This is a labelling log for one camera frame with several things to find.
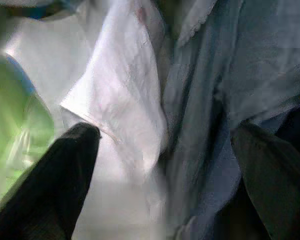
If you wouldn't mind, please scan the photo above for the white cloth garment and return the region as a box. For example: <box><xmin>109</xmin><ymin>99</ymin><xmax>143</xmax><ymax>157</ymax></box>
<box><xmin>4</xmin><ymin>0</ymin><xmax>171</xmax><ymax>240</ymax></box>

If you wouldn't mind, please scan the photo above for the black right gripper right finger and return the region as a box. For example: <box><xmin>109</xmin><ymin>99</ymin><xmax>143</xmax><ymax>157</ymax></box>
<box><xmin>230</xmin><ymin>120</ymin><xmax>300</xmax><ymax>240</ymax></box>

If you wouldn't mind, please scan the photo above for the grey-blue cloth garment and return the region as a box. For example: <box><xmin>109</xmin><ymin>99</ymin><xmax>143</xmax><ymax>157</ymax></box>
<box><xmin>162</xmin><ymin>0</ymin><xmax>300</xmax><ymax>240</ymax></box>

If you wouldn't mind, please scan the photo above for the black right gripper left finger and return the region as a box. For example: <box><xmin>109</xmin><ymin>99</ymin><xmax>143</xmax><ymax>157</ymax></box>
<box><xmin>0</xmin><ymin>122</ymin><xmax>101</xmax><ymax>240</ymax></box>

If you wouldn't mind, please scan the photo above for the light green cloth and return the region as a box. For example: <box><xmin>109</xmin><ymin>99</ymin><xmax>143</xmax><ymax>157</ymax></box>
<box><xmin>0</xmin><ymin>0</ymin><xmax>56</xmax><ymax>208</ymax></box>

